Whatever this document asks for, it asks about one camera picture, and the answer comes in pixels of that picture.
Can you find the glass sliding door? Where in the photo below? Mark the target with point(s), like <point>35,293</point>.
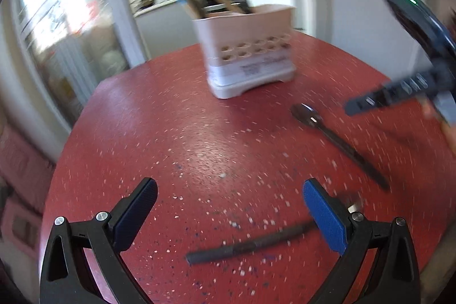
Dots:
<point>71,22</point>

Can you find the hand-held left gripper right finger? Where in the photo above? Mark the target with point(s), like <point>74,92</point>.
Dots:
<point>326,218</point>

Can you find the white plastic utensil holder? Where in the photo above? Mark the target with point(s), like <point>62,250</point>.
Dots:
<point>249,51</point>

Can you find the pink plastic stool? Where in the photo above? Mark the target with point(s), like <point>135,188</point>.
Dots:
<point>17,225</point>

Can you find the person's right hand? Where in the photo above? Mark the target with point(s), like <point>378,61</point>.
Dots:
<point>447,131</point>

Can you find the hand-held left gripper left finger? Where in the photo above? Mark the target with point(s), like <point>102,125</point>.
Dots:
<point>137,218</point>

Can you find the stack of pink stools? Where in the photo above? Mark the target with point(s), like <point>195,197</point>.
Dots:
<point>21,161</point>

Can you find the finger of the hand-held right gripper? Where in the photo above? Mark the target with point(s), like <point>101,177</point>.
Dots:
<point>392,92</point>

